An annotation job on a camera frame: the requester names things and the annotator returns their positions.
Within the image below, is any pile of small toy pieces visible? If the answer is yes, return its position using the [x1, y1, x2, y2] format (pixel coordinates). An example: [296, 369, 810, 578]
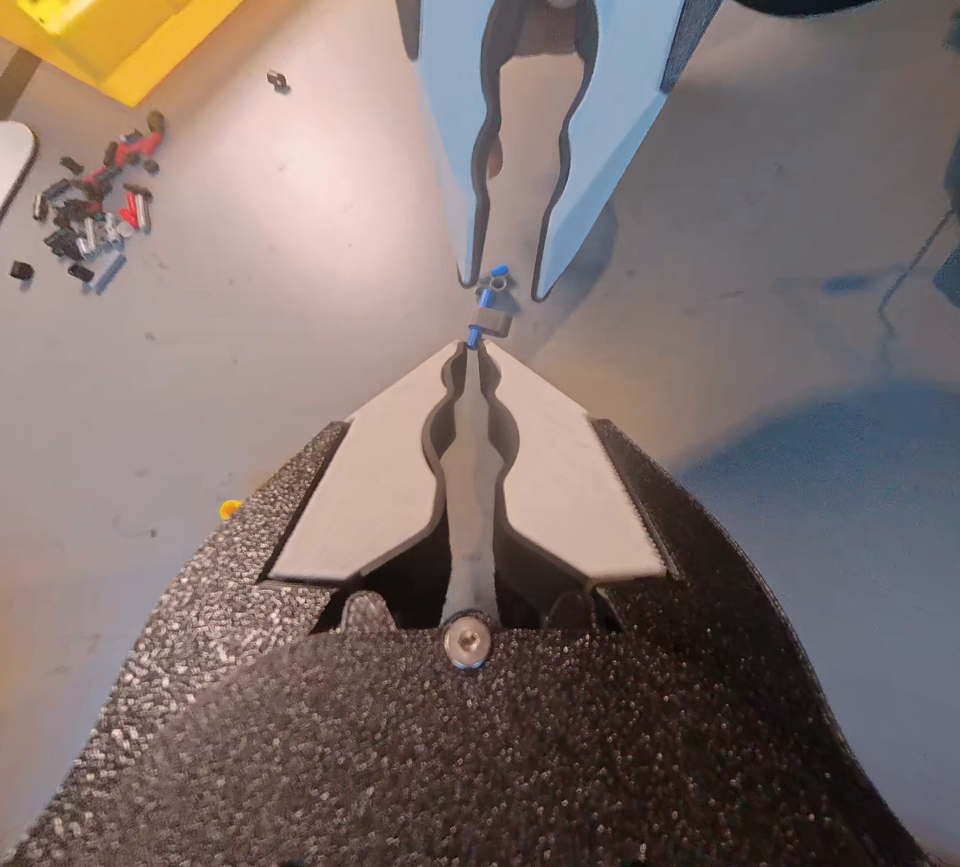
[9, 109, 168, 296]

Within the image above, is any long blue pin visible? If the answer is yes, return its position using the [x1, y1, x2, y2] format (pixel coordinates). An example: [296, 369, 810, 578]
[465, 285, 502, 352]

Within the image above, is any grey desk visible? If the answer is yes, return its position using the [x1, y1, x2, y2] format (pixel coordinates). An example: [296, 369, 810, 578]
[0, 0, 960, 867]

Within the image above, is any white rounded board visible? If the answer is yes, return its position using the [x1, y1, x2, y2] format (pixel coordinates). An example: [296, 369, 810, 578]
[0, 120, 40, 225]

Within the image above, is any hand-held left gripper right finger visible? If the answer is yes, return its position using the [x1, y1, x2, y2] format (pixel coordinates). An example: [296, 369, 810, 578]
[480, 340, 667, 582]

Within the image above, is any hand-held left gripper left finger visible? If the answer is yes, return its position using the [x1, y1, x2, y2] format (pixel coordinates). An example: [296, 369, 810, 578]
[266, 340, 466, 587]

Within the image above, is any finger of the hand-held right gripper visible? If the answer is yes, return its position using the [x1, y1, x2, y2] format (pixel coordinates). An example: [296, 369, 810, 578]
[418, 0, 528, 289]
[531, 0, 711, 303]

